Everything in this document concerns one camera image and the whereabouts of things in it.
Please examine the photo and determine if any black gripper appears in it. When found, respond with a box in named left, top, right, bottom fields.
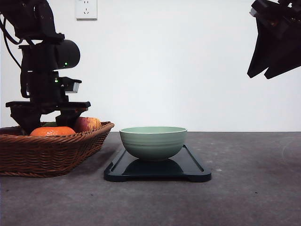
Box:
left=247, top=0, right=301, bottom=79
left=6, top=69, right=91, bottom=136

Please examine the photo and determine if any light green bowl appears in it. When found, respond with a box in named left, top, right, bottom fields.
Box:
left=119, top=127, right=187, bottom=161

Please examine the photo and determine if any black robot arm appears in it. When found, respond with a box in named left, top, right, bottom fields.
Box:
left=0, top=0, right=91, bottom=134

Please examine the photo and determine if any brown wicker basket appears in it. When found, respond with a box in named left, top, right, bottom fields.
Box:
left=0, top=121, right=114, bottom=177

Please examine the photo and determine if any green avocado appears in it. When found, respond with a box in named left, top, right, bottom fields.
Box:
left=42, top=121, right=57, bottom=127

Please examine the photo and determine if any orange fruit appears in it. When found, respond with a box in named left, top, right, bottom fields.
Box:
left=30, top=127, right=76, bottom=136

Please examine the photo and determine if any dark purple plum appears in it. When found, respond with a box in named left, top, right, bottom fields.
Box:
left=0, top=127, right=25, bottom=135

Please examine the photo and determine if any red yellow apple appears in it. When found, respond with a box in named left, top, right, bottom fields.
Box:
left=75, top=117, right=102, bottom=133

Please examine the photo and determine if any dark rectangular tray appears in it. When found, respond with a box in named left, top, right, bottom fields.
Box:
left=104, top=144, right=211, bottom=182

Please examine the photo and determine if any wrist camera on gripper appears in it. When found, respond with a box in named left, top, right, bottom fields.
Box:
left=59, top=77, right=82, bottom=93

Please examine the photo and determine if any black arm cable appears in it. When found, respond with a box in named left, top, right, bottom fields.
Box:
left=0, top=16, right=23, bottom=69

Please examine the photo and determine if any white wall socket left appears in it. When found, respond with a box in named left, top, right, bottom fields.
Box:
left=75, top=0, right=98, bottom=23

